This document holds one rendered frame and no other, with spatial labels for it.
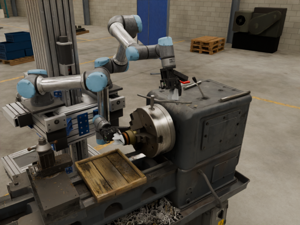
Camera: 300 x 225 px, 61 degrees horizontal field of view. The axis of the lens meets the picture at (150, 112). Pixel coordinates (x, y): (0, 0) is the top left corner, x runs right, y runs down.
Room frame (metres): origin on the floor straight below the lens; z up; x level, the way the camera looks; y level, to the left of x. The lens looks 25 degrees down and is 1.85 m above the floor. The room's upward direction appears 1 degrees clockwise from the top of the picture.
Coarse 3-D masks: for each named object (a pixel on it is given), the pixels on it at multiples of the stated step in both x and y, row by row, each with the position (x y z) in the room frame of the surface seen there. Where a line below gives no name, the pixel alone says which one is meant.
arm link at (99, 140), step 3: (96, 132) 1.45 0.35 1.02; (96, 135) 1.45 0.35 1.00; (99, 135) 1.44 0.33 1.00; (96, 138) 1.45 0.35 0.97; (99, 138) 1.44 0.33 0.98; (102, 138) 1.44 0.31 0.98; (96, 141) 1.46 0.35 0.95; (99, 141) 1.44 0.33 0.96; (102, 141) 1.44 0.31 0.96; (105, 141) 1.45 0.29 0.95; (99, 144) 1.44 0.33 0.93; (102, 144) 1.44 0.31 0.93
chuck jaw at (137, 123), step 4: (132, 112) 1.39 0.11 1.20; (136, 112) 1.40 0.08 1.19; (132, 116) 1.38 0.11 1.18; (136, 116) 1.38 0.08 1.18; (132, 120) 1.36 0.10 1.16; (136, 120) 1.37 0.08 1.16; (140, 120) 1.38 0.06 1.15; (132, 124) 1.34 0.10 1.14; (136, 124) 1.35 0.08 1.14; (140, 124) 1.36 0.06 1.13; (128, 128) 1.34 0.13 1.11; (132, 128) 1.32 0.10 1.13; (136, 128) 1.33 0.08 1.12; (140, 128) 1.35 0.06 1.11
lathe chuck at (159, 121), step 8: (144, 112) 1.34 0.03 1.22; (152, 112) 1.32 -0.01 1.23; (160, 112) 1.34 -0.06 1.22; (144, 120) 1.34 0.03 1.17; (152, 120) 1.27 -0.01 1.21; (160, 120) 1.29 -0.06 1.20; (144, 128) 1.41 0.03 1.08; (152, 128) 1.27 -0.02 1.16; (160, 128) 1.26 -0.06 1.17; (168, 128) 1.28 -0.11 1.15; (168, 136) 1.26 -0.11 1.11; (144, 144) 1.34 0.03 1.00; (152, 144) 1.27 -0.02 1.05; (160, 144) 1.23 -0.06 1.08; (168, 144) 1.26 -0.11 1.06; (144, 152) 1.34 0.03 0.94; (152, 152) 1.27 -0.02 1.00; (160, 152) 1.25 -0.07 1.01
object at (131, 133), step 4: (124, 132) 1.31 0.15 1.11; (128, 132) 1.28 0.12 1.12; (132, 132) 1.29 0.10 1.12; (136, 132) 1.31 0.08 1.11; (124, 136) 1.25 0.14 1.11; (128, 136) 1.26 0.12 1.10; (132, 136) 1.27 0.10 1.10; (128, 140) 1.25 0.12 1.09; (132, 140) 1.26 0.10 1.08; (124, 144) 1.25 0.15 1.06; (128, 144) 1.27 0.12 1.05
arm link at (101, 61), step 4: (96, 60) 1.92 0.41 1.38; (100, 60) 1.91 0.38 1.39; (104, 60) 1.90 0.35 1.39; (108, 60) 1.93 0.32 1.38; (96, 64) 1.90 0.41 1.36; (100, 64) 1.89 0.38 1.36; (104, 64) 1.89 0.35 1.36; (108, 64) 1.92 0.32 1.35; (112, 64) 1.93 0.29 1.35; (108, 68) 1.91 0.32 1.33; (112, 68) 1.93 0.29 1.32; (112, 72) 1.94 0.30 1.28
